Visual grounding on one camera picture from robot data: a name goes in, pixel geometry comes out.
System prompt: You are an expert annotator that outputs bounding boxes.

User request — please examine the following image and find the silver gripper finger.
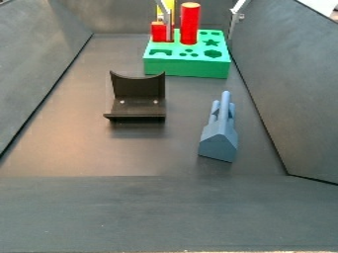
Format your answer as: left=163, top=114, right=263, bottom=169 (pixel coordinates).
left=155, top=0, right=172, bottom=42
left=227, top=0, right=251, bottom=40

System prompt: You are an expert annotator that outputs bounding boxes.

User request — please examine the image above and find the blue three prong object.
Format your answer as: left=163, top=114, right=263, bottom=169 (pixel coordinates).
left=197, top=91, right=237, bottom=162

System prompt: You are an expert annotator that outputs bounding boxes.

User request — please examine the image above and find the yellow rectangular peg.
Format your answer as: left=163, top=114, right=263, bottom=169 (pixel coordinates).
left=156, top=0, right=175, bottom=24

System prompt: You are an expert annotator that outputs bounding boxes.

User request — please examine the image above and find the red cylinder peg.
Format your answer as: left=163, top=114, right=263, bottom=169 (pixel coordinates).
left=179, top=2, right=200, bottom=44

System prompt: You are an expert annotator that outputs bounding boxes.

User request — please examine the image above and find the red square peg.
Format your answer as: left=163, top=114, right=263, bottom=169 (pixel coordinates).
left=151, top=21, right=173, bottom=42

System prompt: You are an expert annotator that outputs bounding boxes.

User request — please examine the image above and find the green shape sorter block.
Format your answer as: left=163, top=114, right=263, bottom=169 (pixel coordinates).
left=143, top=29, right=231, bottom=79

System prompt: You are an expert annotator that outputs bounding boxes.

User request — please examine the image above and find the black fixture bracket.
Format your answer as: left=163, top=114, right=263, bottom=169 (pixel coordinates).
left=103, top=71, right=167, bottom=121

